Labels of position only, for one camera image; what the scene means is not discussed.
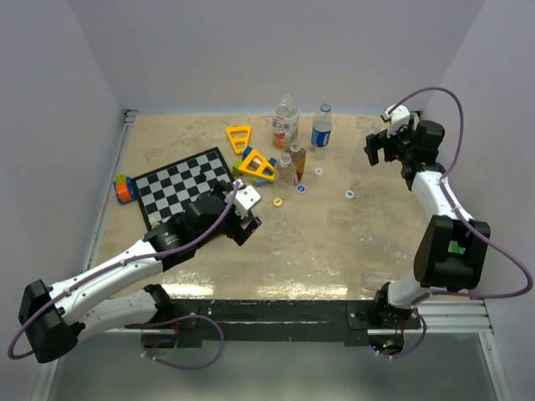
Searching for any clear plastic bottle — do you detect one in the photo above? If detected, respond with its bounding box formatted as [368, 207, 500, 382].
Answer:
[369, 122, 382, 135]

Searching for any yellow triangle frame near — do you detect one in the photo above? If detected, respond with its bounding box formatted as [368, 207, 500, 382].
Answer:
[238, 150, 275, 183]

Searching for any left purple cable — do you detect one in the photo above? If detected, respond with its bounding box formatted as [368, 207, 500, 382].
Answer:
[7, 181, 242, 360]

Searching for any amber tea bottle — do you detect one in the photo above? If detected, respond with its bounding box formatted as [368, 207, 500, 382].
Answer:
[289, 141, 306, 183]

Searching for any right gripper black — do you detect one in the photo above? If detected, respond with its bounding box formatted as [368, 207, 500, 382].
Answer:
[365, 120, 416, 166]

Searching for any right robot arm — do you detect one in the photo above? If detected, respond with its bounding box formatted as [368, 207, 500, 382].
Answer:
[364, 120, 491, 328]

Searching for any blue label water bottle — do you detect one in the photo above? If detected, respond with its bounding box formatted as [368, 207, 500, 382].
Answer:
[311, 103, 332, 148]

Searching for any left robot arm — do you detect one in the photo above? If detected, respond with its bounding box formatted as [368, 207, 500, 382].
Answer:
[8, 180, 262, 363]

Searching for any yellow triangle frame far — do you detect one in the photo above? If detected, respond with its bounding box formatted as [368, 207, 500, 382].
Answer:
[226, 125, 252, 155]

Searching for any clear empty bottle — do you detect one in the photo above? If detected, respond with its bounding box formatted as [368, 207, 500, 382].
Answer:
[274, 152, 297, 186]

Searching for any dark blue block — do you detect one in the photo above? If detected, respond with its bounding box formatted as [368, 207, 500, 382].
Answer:
[242, 146, 252, 160]

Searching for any fruit tea bottle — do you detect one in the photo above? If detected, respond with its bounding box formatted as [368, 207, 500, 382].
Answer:
[272, 94, 300, 150]

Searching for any yellow triangle frame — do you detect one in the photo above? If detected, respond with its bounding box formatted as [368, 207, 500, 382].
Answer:
[238, 150, 275, 183]
[226, 125, 252, 155]

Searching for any purple cable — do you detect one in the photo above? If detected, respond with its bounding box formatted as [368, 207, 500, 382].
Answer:
[7, 181, 242, 360]
[386, 86, 534, 300]

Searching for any black white chessboard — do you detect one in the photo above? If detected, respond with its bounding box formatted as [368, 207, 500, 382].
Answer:
[131, 147, 233, 230]

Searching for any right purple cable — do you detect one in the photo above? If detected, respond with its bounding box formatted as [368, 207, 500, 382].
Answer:
[386, 86, 534, 300]

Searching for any light blue toy block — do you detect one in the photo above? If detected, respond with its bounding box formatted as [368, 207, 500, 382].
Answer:
[252, 177, 271, 187]

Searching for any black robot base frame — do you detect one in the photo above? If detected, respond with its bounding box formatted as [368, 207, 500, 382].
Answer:
[130, 299, 421, 353]

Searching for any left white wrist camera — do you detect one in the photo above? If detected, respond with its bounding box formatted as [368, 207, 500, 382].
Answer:
[233, 179, 262, 219]

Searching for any green toy block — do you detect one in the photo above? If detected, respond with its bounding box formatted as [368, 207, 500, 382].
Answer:
[232, 160, 242, 177]

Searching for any colourful toy block car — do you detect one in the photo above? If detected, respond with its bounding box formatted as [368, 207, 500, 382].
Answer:
[114, 175, 135, 205]

